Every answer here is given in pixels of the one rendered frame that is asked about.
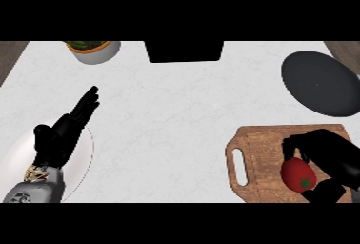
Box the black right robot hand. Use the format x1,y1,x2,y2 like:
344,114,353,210
282,128,360,204

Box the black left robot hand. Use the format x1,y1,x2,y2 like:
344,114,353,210
33,85,102,170

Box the red tomato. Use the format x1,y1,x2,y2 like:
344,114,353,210
281,156,318,193

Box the brown wooden cutting board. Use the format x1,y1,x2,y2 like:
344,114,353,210
225,124,355,204

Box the dark grey pan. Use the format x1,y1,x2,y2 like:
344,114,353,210
281,50,360,118

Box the white plate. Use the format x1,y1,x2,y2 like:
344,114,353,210
0,117,96,204

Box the white potted plant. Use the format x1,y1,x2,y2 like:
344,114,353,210
64,40,123,66

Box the black appliance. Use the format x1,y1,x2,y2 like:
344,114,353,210
142,40,226,64

